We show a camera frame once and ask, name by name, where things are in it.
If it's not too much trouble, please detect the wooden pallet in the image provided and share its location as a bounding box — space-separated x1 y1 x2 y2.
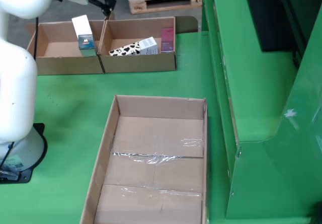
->
127 0 203 15

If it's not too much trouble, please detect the open cardboard box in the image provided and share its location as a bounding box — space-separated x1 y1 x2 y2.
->
97 12 199 74
26 20 106 76

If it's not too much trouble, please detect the large shallow cardboard tray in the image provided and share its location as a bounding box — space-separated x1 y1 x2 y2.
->
79 94 209 224

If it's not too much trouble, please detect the green metal cabinet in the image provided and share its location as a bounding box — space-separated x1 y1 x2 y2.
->
201 0 322 224

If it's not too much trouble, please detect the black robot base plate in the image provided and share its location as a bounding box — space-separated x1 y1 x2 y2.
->
0 122 48 184

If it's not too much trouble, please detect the pink product box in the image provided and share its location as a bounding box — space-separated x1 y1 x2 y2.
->
160 27 176 53

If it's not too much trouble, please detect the cow pattern white box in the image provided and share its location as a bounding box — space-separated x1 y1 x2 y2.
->
109 36 159 56

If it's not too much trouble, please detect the tall plain white box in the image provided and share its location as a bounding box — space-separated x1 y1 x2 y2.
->
71 15 93 37

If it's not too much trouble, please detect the black flat panel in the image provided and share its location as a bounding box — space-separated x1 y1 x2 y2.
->
243 0 310 70

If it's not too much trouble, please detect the blue Secret W box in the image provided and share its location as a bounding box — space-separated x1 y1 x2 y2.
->
78 34 98 57

